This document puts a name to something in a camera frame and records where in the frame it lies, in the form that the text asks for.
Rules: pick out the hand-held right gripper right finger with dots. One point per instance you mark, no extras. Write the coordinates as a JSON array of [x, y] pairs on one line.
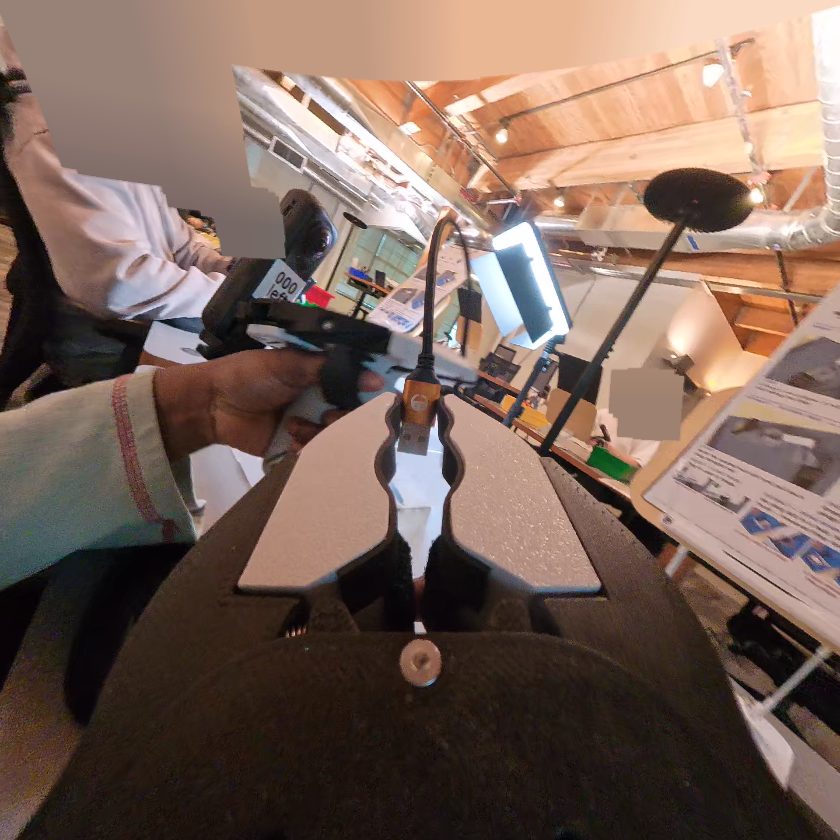
[[518, 518]]

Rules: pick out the cardboard box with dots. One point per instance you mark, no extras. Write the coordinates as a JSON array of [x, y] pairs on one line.
[[571, 417]]

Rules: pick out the silver ventilation duct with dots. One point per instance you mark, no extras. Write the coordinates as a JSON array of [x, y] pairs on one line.
[[315, 138], [823, 131]]

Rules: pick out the LED light panel on stand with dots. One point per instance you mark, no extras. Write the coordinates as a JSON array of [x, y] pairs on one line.
[[525, 282]]

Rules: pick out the small yellow bin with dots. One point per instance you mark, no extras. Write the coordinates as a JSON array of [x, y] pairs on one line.
[[531, 417]]

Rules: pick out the ceiling spotlight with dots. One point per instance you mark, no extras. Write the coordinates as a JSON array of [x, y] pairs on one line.
[[501, 134], [713, 73]]

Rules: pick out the wooden work table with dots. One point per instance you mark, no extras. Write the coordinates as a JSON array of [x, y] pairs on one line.
[[564, 453]]

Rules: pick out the person's left hand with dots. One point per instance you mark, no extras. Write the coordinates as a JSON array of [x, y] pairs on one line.
[[236, 400]]

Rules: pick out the black pole with round disc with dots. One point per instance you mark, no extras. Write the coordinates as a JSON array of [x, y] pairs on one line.
[[695, 197]]

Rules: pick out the printed instruction sheet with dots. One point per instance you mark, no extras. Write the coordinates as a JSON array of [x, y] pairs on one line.
[[774, 472]]

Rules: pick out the person's left forearm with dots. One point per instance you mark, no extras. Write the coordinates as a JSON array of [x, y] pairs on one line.
[[79, 472]]

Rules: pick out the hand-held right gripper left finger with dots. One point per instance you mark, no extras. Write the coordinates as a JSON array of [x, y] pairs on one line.
[[321, 512]]

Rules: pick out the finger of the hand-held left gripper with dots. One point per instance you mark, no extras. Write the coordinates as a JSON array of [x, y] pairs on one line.
[[453, 369]]

